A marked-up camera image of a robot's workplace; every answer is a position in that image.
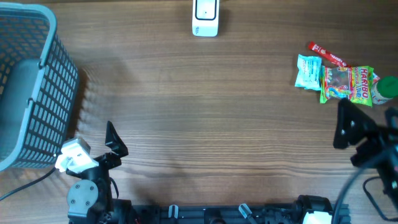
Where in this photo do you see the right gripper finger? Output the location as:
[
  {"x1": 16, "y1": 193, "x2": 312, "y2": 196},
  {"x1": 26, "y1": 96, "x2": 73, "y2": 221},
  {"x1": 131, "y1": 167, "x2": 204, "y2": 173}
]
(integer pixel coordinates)
[
  {"x1": 385, "y1": 107, "x2": 398, "y2": 129},
  {"x1": 333, "y1": 98, "x2": 377, "y2": 149}
]

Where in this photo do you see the green lid jar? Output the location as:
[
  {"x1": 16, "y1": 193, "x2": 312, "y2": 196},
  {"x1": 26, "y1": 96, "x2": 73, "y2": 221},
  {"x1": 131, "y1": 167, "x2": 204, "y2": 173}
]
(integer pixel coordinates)
[{"x1": 371, "y1": 76, "x2": 398, "y2": 105}]

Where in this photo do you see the Haribo gummy worms bag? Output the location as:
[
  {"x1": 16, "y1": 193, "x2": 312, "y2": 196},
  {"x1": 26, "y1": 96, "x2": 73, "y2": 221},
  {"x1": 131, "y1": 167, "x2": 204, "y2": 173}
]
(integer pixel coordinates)
[{"x1": 320, "y1": 66, "x2": 374, "y2": 107}]

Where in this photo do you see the mint green snack packet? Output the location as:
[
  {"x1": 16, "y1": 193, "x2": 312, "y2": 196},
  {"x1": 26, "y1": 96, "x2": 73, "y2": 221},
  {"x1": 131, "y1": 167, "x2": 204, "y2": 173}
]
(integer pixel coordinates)
[{"x1": 295, "y1": 54, "x2": 322, "y2": 91}]

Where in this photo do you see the red Nescafe stick packet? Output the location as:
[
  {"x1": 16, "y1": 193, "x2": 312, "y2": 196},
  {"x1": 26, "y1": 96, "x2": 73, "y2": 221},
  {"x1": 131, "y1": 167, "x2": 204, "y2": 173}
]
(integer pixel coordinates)
[{"x1": 308, "y1": 41, "x2": 350, "y2": 67}]

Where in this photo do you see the small red carton box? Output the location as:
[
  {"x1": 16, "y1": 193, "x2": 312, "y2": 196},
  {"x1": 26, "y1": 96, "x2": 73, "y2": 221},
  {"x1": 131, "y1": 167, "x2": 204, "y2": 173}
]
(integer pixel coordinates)
[{"x1": 373, "y1": 72, "x2": 380, "y2": 84}]

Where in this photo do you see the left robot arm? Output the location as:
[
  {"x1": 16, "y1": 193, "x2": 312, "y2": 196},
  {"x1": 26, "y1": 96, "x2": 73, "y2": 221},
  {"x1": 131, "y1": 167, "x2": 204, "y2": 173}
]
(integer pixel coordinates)
[{"x1": 67, "y1": 121, "x2": 140, "y2": 224}]

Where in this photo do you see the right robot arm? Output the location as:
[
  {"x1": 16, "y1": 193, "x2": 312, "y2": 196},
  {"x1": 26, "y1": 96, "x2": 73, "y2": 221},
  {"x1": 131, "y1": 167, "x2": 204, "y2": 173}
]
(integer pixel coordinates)
[{"x1": 291, "y1": 99, "x2": 397, "y2": 223}]

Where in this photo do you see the white barcode scanner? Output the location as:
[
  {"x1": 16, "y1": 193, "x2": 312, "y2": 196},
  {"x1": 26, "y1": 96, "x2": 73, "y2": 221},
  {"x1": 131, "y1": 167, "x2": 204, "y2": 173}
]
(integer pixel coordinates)
[{"x1": 192, "y1": 0, "x2": 220, "y2": 37}]

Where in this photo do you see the grey plastic shopping basket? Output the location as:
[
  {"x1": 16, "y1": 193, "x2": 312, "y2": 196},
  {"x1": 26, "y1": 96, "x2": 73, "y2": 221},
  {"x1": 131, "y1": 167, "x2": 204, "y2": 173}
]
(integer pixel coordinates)
[{"x1": 1, "y1": 2, "x2": 80, "y2": 170}]

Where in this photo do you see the left camera cable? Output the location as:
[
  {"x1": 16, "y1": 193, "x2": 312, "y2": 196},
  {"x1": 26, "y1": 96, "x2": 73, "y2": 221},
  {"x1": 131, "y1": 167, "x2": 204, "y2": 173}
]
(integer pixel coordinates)
[{"x1": 0, "y1": 167, "x2": 57, "y2": 202}]

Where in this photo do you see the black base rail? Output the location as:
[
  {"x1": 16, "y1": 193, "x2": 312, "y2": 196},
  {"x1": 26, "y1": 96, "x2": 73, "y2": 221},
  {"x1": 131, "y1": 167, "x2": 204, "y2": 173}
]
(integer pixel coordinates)
[{"x1": 130, "y1": 203, "x2": 332, "y2": 224}]

